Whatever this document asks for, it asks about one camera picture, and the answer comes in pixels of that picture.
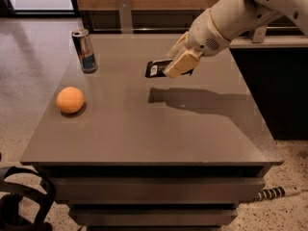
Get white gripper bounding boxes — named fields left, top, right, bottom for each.
left=167, top=9, right=231, bottom=71

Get black rxbar chocolate bar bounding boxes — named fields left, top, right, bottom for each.
left=145, top=59, right=193, bottom=78

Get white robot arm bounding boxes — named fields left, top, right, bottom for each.
left=164, top=0, right=308, bottom=78

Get silver blue energy drink can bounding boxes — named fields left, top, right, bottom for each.
left=71, top=29, right=98, bottom=74

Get grey drawer cabinet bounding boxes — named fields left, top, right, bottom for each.
left=21, top=35, right=282, bottom=231

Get orange fruit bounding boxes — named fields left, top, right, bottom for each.
left=56, top=87, right=85, bottom=114

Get left metal wall bracket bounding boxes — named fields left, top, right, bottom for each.
left=117, top=0, right=133, bottom=34

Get metal wall bracket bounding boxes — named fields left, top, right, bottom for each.
left=117, top=0, right=133, bottom=34
left=248, top=26, right=268, bottom=43

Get right metal wall bracket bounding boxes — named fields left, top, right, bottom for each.
left=248, top=26, right=268, bottom=43

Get striped cable on floor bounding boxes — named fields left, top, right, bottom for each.
left=253, top=185, right=303, bottom=202

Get black bag straps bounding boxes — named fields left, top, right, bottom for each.
left=0, top=153, right=57, bottom=231

